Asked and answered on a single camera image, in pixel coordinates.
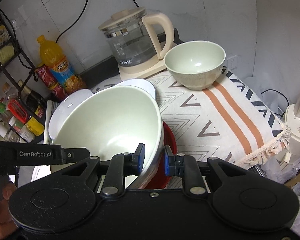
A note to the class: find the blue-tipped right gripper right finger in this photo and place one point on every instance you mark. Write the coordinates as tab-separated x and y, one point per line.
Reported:
185	167

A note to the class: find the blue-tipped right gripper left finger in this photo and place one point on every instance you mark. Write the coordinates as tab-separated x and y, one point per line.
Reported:
117	169

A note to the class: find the red and black bowl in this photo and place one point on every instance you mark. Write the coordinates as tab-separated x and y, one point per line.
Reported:
160	180

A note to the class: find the pale green bowl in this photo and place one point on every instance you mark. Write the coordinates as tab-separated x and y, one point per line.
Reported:
115	120
195	64

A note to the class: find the white plate blue logo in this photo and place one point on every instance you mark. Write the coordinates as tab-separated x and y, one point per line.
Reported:
142	84
64	109

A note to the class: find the person's left hand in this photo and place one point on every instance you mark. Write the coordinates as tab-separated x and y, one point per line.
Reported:
7	225

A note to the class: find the small white-lid jar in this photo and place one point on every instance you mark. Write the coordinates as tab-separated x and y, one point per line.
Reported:
26	134

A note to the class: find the green label sauce bottle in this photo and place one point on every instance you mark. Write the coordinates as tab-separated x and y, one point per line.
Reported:
5	114

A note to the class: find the large soy sauce bottle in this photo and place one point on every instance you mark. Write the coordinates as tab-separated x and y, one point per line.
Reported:
20	112

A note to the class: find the patterned tasselled table cloth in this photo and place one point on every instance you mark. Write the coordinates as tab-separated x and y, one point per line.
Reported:
226	120

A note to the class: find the lower red drink can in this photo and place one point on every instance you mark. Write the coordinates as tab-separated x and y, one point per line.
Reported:
58	91

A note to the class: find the red drink can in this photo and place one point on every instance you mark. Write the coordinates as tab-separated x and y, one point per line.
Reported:
58	91
46	76

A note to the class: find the upper red drink can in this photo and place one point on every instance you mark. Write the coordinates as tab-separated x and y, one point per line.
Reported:
46	76

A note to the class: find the cream kettle base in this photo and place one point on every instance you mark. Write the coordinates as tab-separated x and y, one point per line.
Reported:
142	70

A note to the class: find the orange juice bottle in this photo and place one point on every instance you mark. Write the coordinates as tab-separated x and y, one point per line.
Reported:
52	55

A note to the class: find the white appliance with sticks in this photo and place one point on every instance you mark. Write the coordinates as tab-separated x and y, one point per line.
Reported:
292	151

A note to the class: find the glass kettle cream handle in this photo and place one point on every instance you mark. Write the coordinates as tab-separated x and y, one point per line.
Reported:
135	37

